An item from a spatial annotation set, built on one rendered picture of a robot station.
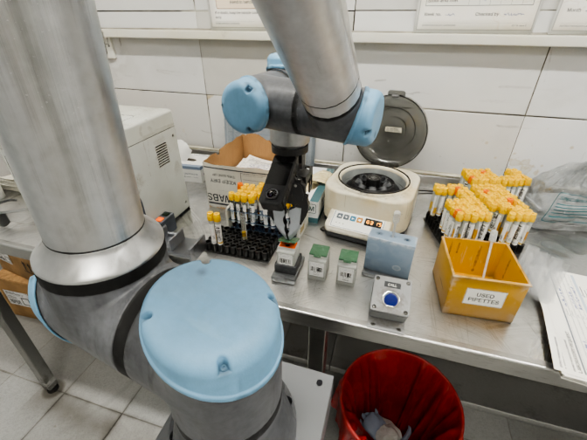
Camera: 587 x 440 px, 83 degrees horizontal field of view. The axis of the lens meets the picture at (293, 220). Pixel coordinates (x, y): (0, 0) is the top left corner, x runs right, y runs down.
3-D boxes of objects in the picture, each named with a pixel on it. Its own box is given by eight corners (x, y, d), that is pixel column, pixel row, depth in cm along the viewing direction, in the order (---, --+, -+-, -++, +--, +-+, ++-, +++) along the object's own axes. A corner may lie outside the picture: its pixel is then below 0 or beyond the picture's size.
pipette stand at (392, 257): (361, 275, 76) (366, 239, 71) (368, 257, 82) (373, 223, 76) (405, 287, 73) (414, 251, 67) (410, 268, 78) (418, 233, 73)
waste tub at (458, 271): (440, 313, 67) (452, 275, 61) (431, 270, 78) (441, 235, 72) (513, 324, 64) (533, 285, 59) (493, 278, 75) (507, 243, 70)
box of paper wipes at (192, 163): (146, 176, 122) (137, 143, 116) (163, 164, 132) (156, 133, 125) (202, 182, 118) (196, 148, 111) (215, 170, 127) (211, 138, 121)
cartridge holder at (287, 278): (271, 280, 75) (270, 268, 73) (283, 257, 82) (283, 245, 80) (293, 285, 73) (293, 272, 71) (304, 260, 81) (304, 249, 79)
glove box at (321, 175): (282, 217, 98) (282, 189, 93) (304, 183, 117) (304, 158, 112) (323, 224, 95) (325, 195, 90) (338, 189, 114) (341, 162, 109)
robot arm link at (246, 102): (285, 85, 41) (320, 73, 49) (212, 75, 45) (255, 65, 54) (284, 146, 45) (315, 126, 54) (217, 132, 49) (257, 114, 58)
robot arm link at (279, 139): (304, 127, 57) (259, 124, 59) (304, 154, 59) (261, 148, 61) (314, 116, 63) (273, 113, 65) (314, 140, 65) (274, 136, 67)
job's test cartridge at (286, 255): (277, 271, 75) (276, 248, 72) (283, 257, 79) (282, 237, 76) (293, 273, 75) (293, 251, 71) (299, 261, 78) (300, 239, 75)
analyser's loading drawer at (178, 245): (119, 248, 82) (113, 230, 79) (137, 234, 87) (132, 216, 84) (192, 264, 77) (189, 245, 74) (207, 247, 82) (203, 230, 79)
